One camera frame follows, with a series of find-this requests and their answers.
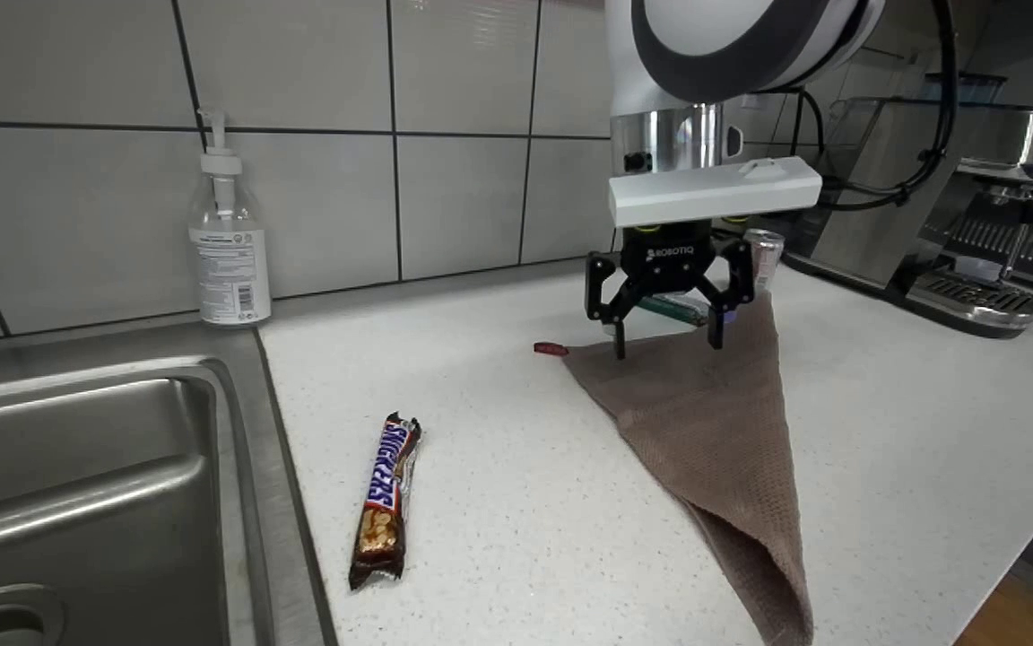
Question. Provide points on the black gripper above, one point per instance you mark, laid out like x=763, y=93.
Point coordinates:
x=673, y=252

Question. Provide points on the brown waffle towel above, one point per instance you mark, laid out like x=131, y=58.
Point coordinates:
x=707, y=442

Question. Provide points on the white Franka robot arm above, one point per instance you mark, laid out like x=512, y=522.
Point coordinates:
x=732, y=48

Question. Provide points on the stainless steel espresso machine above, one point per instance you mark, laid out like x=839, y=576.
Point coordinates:
x=993, y=239

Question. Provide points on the Snickers chocolate bar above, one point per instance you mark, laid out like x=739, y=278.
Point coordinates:
x=380, y=503

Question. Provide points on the clear pump soap bottle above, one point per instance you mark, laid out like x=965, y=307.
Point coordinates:
x=229, y=272

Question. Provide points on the stainless steel sink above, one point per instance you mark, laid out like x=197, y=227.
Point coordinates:
x=86, y=478

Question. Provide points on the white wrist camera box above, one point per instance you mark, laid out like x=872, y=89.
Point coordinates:
x=715, y=191

